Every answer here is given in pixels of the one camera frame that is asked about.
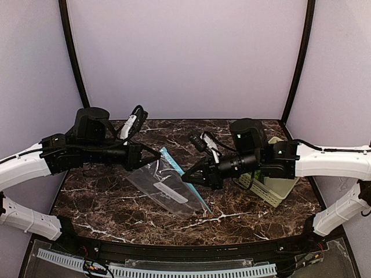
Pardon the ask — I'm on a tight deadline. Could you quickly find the clear zip top bag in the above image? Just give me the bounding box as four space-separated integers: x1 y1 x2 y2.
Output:
127 147 211 218

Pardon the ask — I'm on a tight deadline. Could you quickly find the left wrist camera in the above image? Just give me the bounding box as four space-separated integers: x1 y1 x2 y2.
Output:
119 105 148 145

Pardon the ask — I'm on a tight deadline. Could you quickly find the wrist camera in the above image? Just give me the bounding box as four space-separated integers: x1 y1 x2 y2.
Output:
188 131 222 163
119 105 148 145

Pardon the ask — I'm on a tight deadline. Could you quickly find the cream perforated plastic basket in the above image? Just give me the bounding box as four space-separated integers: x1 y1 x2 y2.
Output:
234 137 300 208

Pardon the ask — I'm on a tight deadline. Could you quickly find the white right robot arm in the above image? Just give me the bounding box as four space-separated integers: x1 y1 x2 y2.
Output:
181 140 370 237

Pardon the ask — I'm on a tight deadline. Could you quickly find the green leafy vegetable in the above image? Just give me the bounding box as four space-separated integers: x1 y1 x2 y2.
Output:
254 170 265 184

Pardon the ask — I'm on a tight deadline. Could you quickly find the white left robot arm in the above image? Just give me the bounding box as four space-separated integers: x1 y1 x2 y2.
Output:
1 143 160 241

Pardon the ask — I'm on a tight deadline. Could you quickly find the white slotted cable duct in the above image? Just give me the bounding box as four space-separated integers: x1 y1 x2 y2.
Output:
37 248 277 277

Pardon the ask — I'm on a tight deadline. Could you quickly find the black corner frame post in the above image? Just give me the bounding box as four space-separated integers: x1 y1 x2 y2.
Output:
280 0 316 126

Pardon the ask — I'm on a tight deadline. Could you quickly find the black front table rail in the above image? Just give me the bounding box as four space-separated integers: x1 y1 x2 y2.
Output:
52 231 343 264

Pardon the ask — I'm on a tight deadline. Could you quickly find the black left corner post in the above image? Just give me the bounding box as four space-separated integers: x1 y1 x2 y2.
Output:
58 0 90 108

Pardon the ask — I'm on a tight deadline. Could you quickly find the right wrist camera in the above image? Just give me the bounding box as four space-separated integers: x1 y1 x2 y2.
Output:
188 131 222 163

